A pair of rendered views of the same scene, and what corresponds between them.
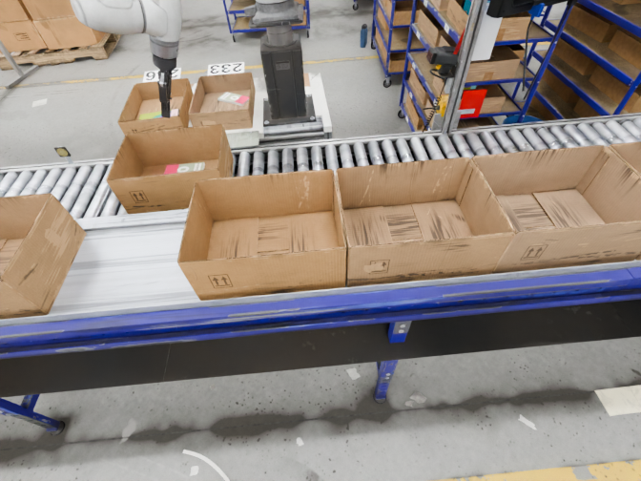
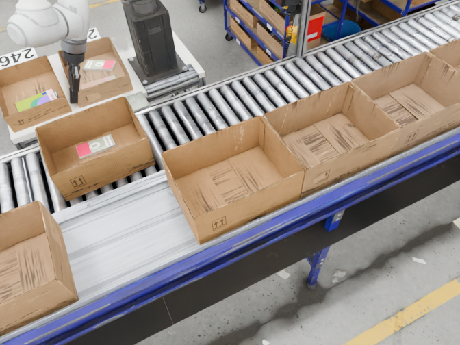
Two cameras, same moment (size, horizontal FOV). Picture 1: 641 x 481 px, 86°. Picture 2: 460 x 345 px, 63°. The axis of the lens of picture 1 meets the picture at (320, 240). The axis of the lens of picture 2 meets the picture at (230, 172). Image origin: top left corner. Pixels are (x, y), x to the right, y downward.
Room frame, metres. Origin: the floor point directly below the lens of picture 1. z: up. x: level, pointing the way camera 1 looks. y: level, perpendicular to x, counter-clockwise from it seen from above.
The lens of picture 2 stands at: (-0.09, 0.44, 2.01)
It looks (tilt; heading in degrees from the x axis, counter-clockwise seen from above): 52 degrees down; 338
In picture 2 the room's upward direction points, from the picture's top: 3 degrees counter-clockwise
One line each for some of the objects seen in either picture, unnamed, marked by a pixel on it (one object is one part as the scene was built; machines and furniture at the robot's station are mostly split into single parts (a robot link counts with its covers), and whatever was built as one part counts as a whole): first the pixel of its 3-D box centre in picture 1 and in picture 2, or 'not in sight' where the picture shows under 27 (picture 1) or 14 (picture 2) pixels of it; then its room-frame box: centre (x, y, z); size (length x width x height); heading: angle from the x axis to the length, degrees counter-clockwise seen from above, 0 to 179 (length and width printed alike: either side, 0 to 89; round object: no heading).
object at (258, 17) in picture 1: (271, 6); not in sight; (1.66, 0.13, 1.21); 0.22 x 0.18 x 0.06; 89
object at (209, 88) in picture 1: (224, 100); (94, 70); (1.70, 0.43, 0.80); 0.38 x 0.28 x 0.10; 2
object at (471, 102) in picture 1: (465, 105); (309, 31); (1.41, -0.68, 0.85); 0.16 x 0.01 x 0.13; 91
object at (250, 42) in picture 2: (430, 109); (255, 28); (2.53, -0.95, 0.19); 0.40 x 0.30 x 0.10; 0
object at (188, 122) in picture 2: (288, 187); (196, 135); (1.09, 0.12, 0.72); 0.52 x 0.05 x 0.05; 1
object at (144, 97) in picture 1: (159, 108); (31, 92); (1.68, 0.76, 0.80); 0.38 x 0.28 x 0.10; 5
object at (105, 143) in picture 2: (184, 171); (96, 146); (1.20, 0.55, 0.76); 0.16 x 0.07 x 0.02; 92
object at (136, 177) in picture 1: (176, 168); (96, 146); (1.13, 0.54, 0.83); 0.39 x 0.29 x 0.17; 93
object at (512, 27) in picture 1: (485, 15); not in sight; (2.04, -0.96, 0.99); 0.40 x 0.30 x 0.10; 178
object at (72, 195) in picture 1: (66, 206); not in sight; (1.07, 1.02, 0.72); 0.52 x 0.05 x 0.05; 1
